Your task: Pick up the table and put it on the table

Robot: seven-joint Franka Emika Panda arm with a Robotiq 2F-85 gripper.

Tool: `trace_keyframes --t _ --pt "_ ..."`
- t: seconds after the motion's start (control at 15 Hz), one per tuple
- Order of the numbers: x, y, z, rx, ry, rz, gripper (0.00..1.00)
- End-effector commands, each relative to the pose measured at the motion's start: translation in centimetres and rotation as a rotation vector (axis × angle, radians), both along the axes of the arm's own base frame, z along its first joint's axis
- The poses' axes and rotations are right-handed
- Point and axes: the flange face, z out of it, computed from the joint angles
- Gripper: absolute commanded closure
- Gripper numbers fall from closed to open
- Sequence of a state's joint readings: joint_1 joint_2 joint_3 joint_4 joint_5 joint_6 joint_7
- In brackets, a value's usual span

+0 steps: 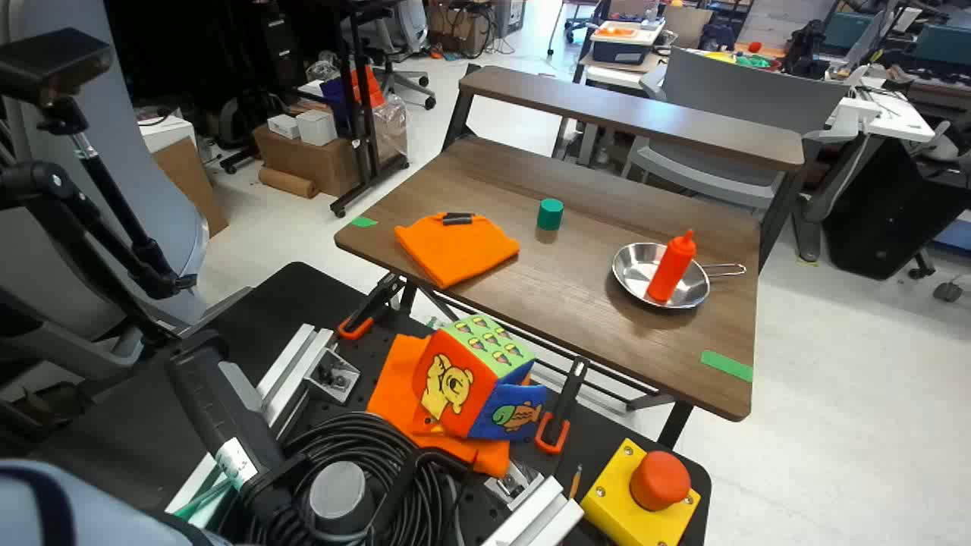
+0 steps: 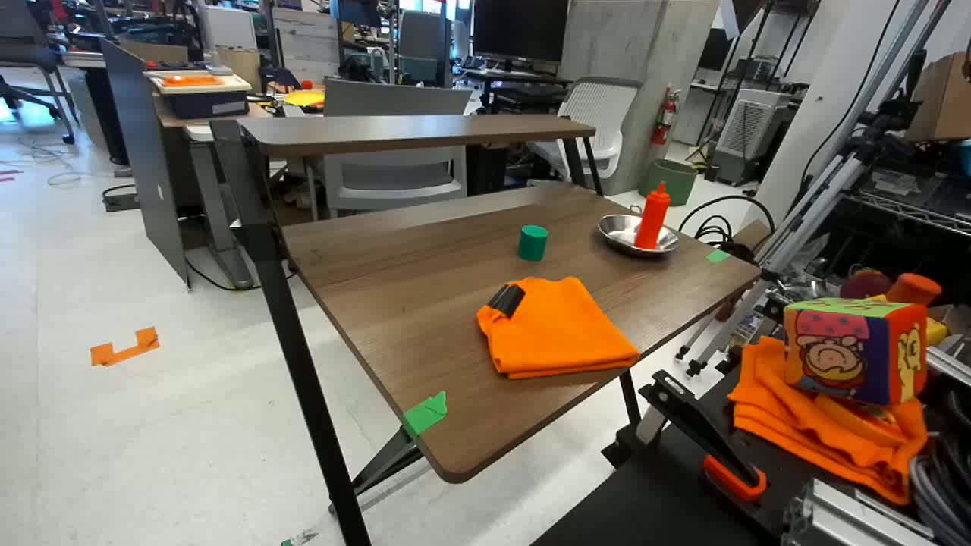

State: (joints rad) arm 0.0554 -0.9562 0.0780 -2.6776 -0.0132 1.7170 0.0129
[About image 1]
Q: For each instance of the orange squeeze bottle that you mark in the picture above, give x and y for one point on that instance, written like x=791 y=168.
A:
x=673 y=262

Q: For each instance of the folded orange cloth on table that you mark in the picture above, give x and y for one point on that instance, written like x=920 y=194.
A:
x=452 y=254

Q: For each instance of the small black object on cloth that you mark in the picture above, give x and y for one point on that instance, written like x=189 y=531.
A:
x=460 y=219

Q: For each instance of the green cylinder block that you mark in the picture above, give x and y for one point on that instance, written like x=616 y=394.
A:
x=550 y=214

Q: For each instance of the colourful soft toy cube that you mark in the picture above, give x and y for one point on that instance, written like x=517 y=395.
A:
x=475 y=381

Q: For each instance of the left orange black clamp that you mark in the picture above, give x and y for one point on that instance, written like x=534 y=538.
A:
x=363 y=320

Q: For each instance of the orange black clamp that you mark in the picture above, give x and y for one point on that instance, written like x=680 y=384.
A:
x=363 y=320
x=554 y=427

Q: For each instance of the green tape strip left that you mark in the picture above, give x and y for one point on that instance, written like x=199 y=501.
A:
x=363 y=223

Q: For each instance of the green tape strip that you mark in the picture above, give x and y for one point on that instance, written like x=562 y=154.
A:
x=363 y=223
x=725 y=365

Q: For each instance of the wooden desk with raised shelf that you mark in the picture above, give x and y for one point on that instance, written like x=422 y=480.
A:
x=560 y=289

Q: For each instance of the silver metal frying pan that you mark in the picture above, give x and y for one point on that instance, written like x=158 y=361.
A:
x=636 y=264

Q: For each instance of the orange cloth under cube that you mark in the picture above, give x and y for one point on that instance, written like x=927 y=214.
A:
x=395 y=403

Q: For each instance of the right orange black clamp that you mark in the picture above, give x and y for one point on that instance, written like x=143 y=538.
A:
x=554 y=427

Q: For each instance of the cardboard box on floor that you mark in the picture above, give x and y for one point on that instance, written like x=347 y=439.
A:
x=301 y=154

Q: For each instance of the black cart base platform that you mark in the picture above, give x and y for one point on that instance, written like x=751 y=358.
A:
x=143 y=436

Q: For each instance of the green tape strip right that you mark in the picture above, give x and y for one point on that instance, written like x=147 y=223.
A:
x=725 y=365

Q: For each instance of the yellow box red emergency button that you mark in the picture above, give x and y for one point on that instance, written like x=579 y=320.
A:
x=641 y=498

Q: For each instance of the black tripod stand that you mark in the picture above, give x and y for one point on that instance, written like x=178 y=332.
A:
x=360 y=108

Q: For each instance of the black bag under desk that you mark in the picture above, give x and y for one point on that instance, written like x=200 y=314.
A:
x=889 y=210

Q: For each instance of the black camera on stand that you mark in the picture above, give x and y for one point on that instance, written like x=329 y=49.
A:
x=50 y=70

